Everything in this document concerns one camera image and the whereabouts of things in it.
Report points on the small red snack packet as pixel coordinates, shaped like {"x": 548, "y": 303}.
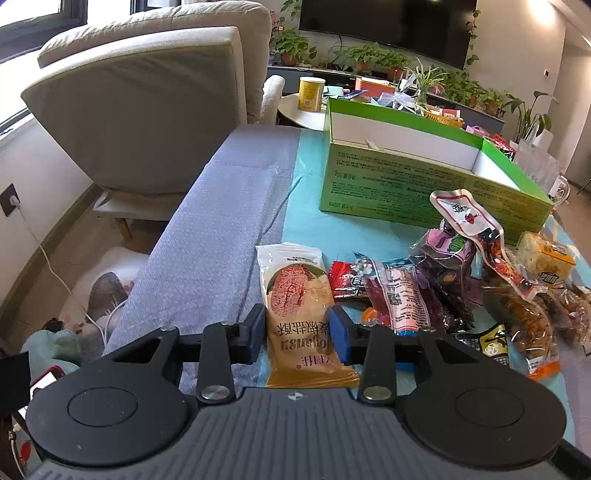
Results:
{"x": 344, "y": 279}

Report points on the grey-blue cloth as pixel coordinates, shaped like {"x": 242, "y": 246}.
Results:
{"x": 207, "y": 230}

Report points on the small orange candy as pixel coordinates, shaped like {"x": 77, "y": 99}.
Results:
{"x": 369, "y": 316}

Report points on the green cardboard box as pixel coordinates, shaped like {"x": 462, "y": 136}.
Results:
{"x": 392, "y": 184}

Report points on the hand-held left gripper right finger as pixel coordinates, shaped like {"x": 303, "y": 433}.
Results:
{"x": 339, "y": 337}

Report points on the spider plant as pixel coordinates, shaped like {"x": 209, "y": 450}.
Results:
{"x": 425, "y": 76}

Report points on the clear packet with red label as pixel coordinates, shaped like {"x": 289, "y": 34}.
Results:
{"x": 466, "y": 214}

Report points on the yellow can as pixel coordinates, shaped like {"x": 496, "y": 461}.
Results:
{"x": 310, "y": 94}

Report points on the leafy green potted plant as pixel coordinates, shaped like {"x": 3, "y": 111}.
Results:
{"x": 293, "y": 46}

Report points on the wide bushy potted plant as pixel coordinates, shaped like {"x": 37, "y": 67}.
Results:
{"x": 369, "y": 57}

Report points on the light green cloth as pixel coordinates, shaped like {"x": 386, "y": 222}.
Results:
{"x": 51, "y": 348}

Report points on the dark wall socket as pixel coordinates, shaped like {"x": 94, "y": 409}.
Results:
{"x": 9, "y": 198}

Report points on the dark purple snack packet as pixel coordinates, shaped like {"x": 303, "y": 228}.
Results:
{"x": 443, "y": 258}

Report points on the orange-red box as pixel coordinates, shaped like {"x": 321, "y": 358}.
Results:
{"x": 374, "y": 85}

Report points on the dark-framed window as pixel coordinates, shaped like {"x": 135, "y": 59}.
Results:
{"x": 41, "y": 18}

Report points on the beige and orange cake packet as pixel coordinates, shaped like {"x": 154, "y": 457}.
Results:
{"x": 295, "y": 286}

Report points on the hanging green vine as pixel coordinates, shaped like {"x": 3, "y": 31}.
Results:
{"x": 472, "y": 37}

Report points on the pink box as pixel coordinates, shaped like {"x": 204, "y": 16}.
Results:
{"x": 478, "y": 130}

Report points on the yellow basket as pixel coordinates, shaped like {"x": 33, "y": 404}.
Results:
{"x": 443, "y": 117}

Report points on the yellow cracker packet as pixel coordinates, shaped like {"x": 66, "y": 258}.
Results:
{"x": 545, "y": 258}

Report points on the dark brown snack packet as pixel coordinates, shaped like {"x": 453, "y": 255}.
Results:
{"x": 568, "y": 309}

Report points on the green potted plant row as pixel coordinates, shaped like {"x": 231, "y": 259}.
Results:
{"x": 466, "y": 87}

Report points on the tall broad-leaf potted plant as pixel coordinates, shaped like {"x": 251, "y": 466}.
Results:
{"x": 531, "y": 115}

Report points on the round white side table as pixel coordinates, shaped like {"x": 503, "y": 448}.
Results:
{"x": 300, "y": 117}

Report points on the brown snack packet orange edge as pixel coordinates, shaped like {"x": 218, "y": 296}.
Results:
{"x": 521, "y": 318}

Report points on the clear plastic container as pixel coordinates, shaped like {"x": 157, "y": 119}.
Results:
{"x": 538, "y": 161}

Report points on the beige armchair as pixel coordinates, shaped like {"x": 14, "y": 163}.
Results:
{"x": 138, "y": 115}

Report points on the black television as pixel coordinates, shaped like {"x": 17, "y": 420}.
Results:
{"x": 388, "y": 23}

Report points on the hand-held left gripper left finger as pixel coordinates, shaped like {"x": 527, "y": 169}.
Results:
{"x": 253, "y": 339}

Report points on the dark red pink-label sausage packet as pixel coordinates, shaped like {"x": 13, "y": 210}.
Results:
{"x": 401, "y": 295}

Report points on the white patterned floor cushion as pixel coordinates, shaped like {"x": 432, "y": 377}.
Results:
{"x": 106, "y": 290}

